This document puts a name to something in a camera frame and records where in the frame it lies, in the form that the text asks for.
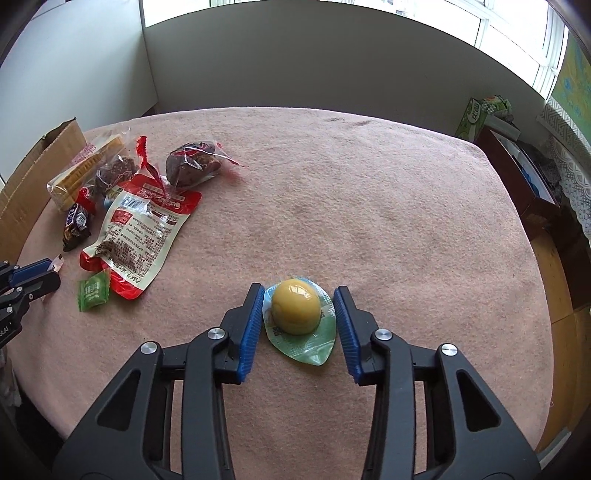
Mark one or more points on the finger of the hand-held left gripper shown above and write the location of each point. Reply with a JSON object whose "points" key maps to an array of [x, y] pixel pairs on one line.
{"points": [[30, 271], [39, 286]]}

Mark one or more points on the small white candy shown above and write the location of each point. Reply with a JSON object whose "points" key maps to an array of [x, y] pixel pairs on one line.
{"points": [[57, 263]]}

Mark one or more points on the white lace cloth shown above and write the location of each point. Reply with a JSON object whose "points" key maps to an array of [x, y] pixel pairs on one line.
{"points": [[570, 161]]}

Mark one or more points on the brown cake clear packet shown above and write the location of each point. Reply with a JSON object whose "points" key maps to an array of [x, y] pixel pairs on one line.
{"points": [[115, 173], [189, 164]]}

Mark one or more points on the yellow jelly cup green lid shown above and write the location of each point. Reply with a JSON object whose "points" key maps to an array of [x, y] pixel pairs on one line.
{"points": [[295, 304]]}

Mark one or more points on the black candy bar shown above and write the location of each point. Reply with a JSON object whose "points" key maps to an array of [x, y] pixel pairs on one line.
{"points": [[76, 226]]}

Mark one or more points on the dark wooden cabinet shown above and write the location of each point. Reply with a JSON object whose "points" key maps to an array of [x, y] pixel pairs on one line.
{"points": [[512, 184]]}

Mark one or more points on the red and white snack bag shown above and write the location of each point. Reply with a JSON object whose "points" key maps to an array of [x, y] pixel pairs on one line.
{"points": [[138, 221]]}

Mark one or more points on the green carton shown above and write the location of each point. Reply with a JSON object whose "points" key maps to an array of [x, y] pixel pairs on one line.
{"points": [[475, 120]]}

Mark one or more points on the white wardrobe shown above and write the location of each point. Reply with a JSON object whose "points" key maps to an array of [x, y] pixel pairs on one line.
{"points": [[83, 60]]}

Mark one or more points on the green candy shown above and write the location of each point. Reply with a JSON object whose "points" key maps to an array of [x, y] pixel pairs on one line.
{"points": [[94, 290]]}

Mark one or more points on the wall map poster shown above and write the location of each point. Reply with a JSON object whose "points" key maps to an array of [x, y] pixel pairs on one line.
{"points": [[575, 78]]}

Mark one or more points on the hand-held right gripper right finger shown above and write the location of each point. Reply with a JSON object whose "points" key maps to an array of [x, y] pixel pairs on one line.
{"points": [[346, 332]]}

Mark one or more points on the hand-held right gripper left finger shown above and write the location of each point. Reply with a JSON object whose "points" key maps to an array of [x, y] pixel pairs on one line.
{"points": [[251, 332]]}

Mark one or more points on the cardboard box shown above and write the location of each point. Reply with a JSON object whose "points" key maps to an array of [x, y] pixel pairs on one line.
{"points": [[27, 184]]}

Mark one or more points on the white window frame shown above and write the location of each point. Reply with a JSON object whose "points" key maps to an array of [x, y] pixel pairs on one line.
{"points": [[508, 41]]}

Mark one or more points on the sliced bread packet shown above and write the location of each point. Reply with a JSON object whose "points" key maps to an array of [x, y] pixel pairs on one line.
{"points": [[78, 173]]}

